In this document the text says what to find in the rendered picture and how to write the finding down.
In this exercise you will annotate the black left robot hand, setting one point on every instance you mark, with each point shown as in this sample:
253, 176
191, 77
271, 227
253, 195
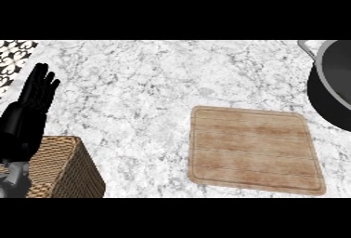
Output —
28, 105

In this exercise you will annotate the black pot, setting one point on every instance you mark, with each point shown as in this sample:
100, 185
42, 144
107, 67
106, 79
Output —
330, 83

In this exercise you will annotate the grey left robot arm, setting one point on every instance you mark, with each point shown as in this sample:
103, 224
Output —
11, 179

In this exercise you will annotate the wooden cutting board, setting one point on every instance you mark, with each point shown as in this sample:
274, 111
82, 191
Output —
253, 148

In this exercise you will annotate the brown wicker basket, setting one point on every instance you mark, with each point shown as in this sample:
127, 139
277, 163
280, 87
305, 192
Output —
63, 169

